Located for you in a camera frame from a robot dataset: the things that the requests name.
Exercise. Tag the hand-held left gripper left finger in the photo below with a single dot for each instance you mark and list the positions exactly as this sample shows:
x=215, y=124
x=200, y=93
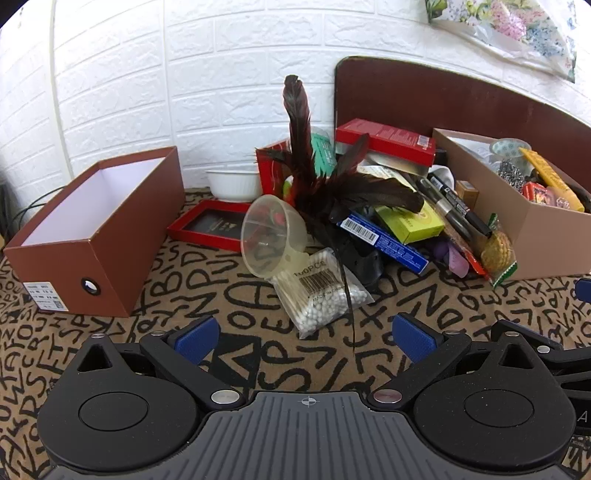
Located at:
x=199, y=340

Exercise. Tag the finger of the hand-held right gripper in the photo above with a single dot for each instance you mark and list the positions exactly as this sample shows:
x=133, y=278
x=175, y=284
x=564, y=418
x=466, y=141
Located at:
x=570, y=359
x=584, y=289

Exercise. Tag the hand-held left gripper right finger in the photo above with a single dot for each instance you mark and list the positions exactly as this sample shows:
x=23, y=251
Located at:
x=413, y=340

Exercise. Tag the tan cardboard box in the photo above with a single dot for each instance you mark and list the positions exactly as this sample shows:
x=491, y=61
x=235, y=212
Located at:
x=545, y=240

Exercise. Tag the blue barcode box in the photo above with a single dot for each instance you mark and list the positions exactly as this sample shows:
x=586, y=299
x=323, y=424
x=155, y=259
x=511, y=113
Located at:
x=398, y=252

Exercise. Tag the pink small item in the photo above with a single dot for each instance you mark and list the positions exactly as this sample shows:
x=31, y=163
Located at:
x=457, y=263

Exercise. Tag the purple small item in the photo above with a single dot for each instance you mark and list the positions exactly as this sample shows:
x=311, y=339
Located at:
x=441, y=251

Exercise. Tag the red snack packet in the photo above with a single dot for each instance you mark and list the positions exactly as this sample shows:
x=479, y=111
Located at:
x=475, y=263

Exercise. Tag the clear plastic funnel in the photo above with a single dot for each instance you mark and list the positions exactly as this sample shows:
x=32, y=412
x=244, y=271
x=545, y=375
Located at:
x=258, y=259

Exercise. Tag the bag of cotton swabs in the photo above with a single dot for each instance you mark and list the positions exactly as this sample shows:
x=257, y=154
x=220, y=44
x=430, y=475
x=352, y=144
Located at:
x=318, y=297

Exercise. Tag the small red box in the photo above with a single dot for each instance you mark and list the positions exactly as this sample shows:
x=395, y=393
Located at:
x=539, y=193

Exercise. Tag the green box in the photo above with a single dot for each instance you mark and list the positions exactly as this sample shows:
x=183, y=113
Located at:
x=415, y=226

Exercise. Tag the yellow packet in box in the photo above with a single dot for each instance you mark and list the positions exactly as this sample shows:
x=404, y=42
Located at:
x=551, y=177

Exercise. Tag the brown empty shoe box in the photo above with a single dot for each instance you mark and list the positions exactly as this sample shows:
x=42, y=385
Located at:
x=138, y=221

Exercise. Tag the steel wool scrubber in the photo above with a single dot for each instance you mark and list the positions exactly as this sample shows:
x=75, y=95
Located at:
x=510, y=174

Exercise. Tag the black marker pen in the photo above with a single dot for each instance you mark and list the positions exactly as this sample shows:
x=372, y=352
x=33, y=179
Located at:
x=461, y=205

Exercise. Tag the small brown box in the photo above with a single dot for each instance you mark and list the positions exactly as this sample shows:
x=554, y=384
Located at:
x=466, y=193

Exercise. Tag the white ribbed bowl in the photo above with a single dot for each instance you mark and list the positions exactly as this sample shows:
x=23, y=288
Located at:
x=233, y=187

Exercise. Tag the patterned tape roll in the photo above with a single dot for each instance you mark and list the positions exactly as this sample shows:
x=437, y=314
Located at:
x=508, y=148

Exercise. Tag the upright red box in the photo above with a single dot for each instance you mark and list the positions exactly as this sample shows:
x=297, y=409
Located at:
x=272, y=175

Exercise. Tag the long red box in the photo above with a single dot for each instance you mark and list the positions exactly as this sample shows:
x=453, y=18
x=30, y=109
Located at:
x=383, y=138

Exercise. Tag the teal packet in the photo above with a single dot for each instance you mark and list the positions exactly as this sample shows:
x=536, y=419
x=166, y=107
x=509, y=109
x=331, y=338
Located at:
x=324, y=154

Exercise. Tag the dark feather duster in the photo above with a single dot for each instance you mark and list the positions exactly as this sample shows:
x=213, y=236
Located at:
x=300, y=138

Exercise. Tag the brown wooden headboard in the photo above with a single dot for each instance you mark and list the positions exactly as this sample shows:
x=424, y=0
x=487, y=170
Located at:
x=415, y=97

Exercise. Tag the floral plastic bag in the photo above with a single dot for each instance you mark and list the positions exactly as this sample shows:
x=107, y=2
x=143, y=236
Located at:
x=508, y=23

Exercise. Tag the flat red frame box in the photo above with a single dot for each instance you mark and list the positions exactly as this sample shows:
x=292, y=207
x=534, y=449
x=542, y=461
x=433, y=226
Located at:
x=184, y=227

